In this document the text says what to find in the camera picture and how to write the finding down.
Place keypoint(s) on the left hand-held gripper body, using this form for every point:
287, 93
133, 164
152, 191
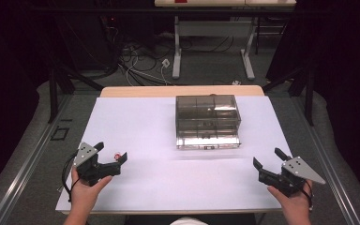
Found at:
86, 153

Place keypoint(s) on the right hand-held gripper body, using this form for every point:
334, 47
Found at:
296, 170

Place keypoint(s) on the small red white object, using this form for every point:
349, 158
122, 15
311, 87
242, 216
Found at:
117, 155

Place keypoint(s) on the person's right hand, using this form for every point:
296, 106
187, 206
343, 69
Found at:
295, 204

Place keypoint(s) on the person's left hand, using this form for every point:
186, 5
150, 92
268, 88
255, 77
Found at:
82, 195

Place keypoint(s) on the white table sheet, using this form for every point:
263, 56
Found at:
156, 175

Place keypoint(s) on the black metal stand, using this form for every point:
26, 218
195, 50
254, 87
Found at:
307, 97
56, 93

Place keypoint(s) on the clear plastic drawer box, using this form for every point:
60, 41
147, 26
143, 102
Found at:
207, 120

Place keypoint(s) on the wooden table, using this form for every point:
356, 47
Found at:
156, 91

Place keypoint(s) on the white plug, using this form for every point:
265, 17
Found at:
236, 82

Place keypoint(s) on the person's white clothing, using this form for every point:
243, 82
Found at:
188, 221

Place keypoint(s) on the black curtain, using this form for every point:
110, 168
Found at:
347, 78
9, 78

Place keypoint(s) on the white power adapter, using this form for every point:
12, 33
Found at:
165, 62

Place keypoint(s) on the white desk with legs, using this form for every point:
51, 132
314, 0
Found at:
212, 29

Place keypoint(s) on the red object on desk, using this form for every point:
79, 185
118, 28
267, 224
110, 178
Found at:
181, 1

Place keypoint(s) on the aluminium floor rail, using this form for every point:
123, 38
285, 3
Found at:
331, 168
28, 165

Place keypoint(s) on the black stool frame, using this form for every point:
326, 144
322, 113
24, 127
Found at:
270, 33

